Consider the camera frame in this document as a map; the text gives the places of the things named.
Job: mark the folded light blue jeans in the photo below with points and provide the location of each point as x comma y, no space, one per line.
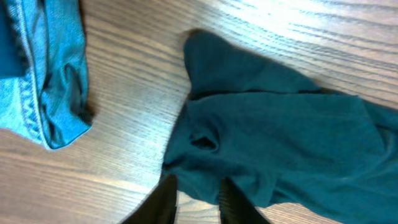
47,105

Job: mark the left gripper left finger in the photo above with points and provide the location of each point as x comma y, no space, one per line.
159,207

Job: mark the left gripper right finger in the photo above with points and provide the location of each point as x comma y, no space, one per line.
235,207

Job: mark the dark navy t-shirt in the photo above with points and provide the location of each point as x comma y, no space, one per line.
280,137

